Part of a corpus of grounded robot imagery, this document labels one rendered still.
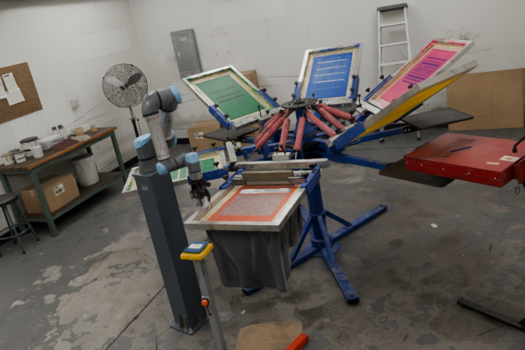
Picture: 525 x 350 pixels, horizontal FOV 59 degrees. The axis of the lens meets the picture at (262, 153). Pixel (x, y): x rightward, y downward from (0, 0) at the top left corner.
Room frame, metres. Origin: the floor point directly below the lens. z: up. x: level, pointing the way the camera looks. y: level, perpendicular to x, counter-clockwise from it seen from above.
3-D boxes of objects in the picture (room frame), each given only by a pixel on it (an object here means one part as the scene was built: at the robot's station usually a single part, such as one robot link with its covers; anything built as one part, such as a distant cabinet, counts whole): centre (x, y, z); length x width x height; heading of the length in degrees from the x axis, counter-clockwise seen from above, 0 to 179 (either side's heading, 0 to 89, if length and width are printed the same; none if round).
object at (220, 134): (4.18, 0.02, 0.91); 1.34 x 0.40 x 0.08; 35
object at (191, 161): (2.63, 0.41, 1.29); 0.09 x 0.08 x 0.11; 29
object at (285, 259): (2.54, -0.08, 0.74); 0.46 x 0.04 x 0.42; 155
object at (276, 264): (2.41, 0.21, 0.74); 0.45 x 0.03 x 0.43; 65
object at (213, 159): (3.55, 0.54, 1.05); 1.08 x 0.61 x 0.23; 95
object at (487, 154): (2.46, -1.17, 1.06); 0.61 x 0.46 x 0.12; 35
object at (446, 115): (3.69, -1.03, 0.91); 1.34 x 0.40 x 0.08; 95
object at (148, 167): (2.95, 0.74, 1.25); 0.15 x 0.15 x 0.10
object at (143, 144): (2.95, 0.74, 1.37); 0.13 x 0.12 x 0.14; 119
